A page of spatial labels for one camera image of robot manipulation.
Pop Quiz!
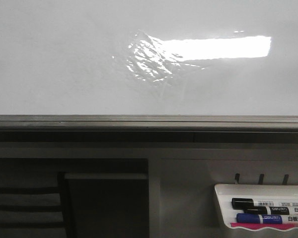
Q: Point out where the black capped whiteboard marker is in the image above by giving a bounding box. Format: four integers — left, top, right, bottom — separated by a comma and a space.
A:
231, 198, 298, 210

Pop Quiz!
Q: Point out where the blue capped whiteboard marker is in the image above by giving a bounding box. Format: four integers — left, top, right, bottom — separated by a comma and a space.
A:
236, 213, 298, 225

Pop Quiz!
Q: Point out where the dark cabinet panel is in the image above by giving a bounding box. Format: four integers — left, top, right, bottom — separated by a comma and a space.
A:
65, 173, 149, 238

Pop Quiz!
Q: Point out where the black metal hook left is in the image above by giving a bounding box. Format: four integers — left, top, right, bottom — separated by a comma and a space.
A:
234, 173, 240, 184

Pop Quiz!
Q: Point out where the black metal hook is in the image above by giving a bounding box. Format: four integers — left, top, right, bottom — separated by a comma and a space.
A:
234, 173, 240, 184
258, 174, 264, 185
282, 174, 289, 185

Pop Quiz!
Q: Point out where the white plastic marker tray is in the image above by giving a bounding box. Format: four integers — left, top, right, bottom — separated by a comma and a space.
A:
215, 184, 298, 238

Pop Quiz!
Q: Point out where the black metal hook middle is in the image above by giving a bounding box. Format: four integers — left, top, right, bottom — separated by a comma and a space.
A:
258, 174, 264, 185

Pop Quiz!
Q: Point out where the pink eraser strip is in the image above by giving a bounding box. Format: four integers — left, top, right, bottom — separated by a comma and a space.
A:
230, 223, 298, 230

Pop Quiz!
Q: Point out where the black metal hook right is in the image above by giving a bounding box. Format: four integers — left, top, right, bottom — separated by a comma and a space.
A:
282, 174, 289, 185

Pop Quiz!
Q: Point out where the dark slatted chair back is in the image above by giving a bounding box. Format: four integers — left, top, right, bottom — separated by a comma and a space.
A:
0, 172, 77, 238

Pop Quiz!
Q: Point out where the white whiteboard with aluminium frame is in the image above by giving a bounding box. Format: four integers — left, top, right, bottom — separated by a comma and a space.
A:
0, 0, 298, 143

